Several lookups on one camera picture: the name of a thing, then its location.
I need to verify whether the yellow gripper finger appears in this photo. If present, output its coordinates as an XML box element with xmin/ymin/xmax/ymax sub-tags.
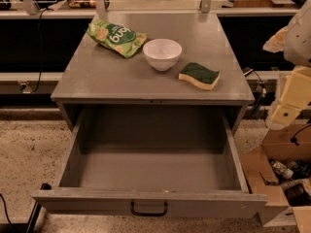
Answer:
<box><xmin>280</xmin><ymin>66</ymin><xmax>311</xmax><ymax>110</ymax></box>
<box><xmin>265</xmin><ymin>103</ymin><xmax>300</xmax><ymax>130</ymax></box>

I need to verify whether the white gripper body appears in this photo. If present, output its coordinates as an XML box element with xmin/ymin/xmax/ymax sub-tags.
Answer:
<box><xmin>272</xmin><ymin>74</ymin><xmax>289</xmax><ymax>116</ymax></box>

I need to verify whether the green and yellow sponge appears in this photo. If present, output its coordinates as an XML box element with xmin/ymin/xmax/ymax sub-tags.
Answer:
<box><xmin>178</xmin><ymin>62</ymin><xmax>221</xmax><ymax>90</ymax></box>

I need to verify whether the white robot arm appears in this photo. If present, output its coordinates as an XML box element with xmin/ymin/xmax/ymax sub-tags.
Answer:
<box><xmin>262</xmin><ymin>0</ymin><xmax>311</xmax><ymax>130</ymax></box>

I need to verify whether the open grey top drawer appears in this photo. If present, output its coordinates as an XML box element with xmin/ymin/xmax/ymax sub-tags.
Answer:
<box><xmin>33</xmin><ymin>105</ymin><xmax>266</xmax><ymax>217</ymax></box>

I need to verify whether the grey drawer cabinet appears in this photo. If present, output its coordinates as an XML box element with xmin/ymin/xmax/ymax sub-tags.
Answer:
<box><xmin>52</xmin><ymin>13</ymin><xmax>254</xmax><ymax>130</ymax></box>

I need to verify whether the cardboard box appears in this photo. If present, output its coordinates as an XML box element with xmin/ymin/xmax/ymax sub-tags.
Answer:
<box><xmin>240</xmin><ymin>124</ymin><xmax>311</xmax><ymax>233</ymax></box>

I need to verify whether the crushed can in box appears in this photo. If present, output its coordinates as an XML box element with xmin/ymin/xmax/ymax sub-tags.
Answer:
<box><xmin>271</xmin><ymin>160</ymin><xmax>294</xmax><ymax>180</ymax></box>

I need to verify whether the white bowl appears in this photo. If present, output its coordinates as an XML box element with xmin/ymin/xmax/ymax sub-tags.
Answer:
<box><xmin>143</xmin><ymin>39</ymin><xmax>182</xmax><ymax>71</ymax></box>

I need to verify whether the green chip bag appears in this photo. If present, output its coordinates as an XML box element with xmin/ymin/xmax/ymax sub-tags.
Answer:
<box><xmin>86</xmin><ymin>18</ymin><xmax>147</xmax><ymax>58</ymax></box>

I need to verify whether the black cables right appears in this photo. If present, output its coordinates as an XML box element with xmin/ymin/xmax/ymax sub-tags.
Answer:
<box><xmin>242</xmin><ymin>66</ymin><xmax>268</xmax><ymax>118</ymax></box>

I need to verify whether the black drawer handle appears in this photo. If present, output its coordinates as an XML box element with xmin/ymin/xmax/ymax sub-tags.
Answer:
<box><xmin>130</xmin><ymin>202</ymin><xmax>168</xmax><ymax>217</ymax></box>

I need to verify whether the black cable left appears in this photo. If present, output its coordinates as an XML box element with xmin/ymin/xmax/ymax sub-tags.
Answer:
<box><xmin>30</xmin><ymin>7</ymin><xmax>52</xmax><ymax>94</ymax></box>

